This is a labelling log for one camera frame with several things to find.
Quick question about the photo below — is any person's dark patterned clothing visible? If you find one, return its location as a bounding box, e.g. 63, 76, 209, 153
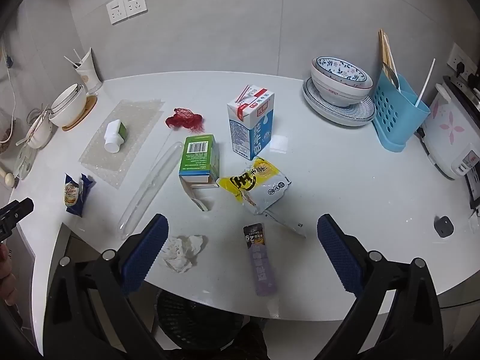
221, 320, 271, 360

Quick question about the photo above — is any yellow snack packet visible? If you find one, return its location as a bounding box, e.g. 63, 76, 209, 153
218, 157, 292, 215

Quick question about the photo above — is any purple sachet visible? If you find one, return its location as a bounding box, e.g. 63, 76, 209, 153
243, 223, 278, 296

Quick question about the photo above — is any blue white milk carton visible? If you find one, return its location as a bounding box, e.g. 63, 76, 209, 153
227, 85, 275, 159

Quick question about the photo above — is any white plastic stick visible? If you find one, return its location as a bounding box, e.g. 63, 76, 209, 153
415, 58, 436, 106

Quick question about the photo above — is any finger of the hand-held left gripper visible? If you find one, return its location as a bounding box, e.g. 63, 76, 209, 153
0, 197, 34, 239

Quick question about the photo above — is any green cardboard box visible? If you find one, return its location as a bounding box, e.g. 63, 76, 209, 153
178, 134, 222, 212

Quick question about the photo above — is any white tall cup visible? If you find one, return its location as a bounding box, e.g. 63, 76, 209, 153
75, 47, 103, 94

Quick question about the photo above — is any black mesh wastebasket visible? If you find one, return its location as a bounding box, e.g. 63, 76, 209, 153
155, 290, 248, 351

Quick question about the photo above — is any small white bowl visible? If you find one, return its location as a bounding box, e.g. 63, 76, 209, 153
24, 110, 57, 150

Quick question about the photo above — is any round wooden coaster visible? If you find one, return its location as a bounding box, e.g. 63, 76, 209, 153
62, 95, 98, 132

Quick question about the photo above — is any blue striped plate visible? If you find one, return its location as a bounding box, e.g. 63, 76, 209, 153
302, 77, 377, 127

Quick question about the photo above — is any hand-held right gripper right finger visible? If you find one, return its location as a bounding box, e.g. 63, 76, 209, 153
315, 214, 443, 360

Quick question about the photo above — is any white floral rice cooker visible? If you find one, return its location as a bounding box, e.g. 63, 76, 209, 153
416, 75, 480, 181

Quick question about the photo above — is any white flat sachet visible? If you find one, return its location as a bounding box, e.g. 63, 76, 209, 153
262, 210, 307, 239

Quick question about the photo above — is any metal spoon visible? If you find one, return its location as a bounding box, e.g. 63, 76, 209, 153
382, 64, 402, 92

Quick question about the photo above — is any clear glass dish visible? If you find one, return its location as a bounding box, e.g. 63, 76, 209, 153
15, 142, 40, 181

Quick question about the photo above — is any blue candy wrapper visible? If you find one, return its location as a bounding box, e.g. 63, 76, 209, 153
64, 172, 96, 218

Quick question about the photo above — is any clear tape patch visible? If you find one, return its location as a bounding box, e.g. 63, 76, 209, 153
268, 135, 289, 154

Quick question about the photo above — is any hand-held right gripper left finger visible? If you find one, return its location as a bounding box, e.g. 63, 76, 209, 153
43, 214, 169, 360

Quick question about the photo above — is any white bottle with green label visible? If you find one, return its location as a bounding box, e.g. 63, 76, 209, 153
104, 120, 128, 154

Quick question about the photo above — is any white bowl with red rim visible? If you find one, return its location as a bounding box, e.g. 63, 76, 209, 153
310, 60, 374, 107

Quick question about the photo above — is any floral patterned bowl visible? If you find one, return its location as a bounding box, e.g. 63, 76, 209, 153
314, 56, 370, 83

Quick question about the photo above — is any large white bowl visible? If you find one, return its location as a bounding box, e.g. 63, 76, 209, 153
49, 82, 89, 128

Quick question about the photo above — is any red mesh net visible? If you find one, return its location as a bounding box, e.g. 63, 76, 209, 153
166, 107, 206, 134

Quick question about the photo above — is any bundle of wooden chopsticks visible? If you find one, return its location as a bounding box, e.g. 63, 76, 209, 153
378, 28, 398, 83

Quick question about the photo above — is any crumpled white tissue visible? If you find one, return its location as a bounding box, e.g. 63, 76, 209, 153
161, 234, 209, 274

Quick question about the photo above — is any blue plastic utensil holder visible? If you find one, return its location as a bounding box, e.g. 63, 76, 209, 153
373, 64, 431, 153

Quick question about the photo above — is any person's left hand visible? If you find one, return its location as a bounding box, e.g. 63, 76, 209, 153
0, 244, 16, 305

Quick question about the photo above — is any clear plastic tube case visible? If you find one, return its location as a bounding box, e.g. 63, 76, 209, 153
118, 140, 184, 239

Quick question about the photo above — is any wooden pestle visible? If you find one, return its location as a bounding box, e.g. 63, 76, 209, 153
0, 165, 19, 189

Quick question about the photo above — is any white wall socket with plug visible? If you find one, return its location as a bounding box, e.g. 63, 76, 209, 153
446, 43, 475, 79

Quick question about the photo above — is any clear bubble wrap sheet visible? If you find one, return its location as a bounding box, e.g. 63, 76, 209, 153
79, 99, 166, 190

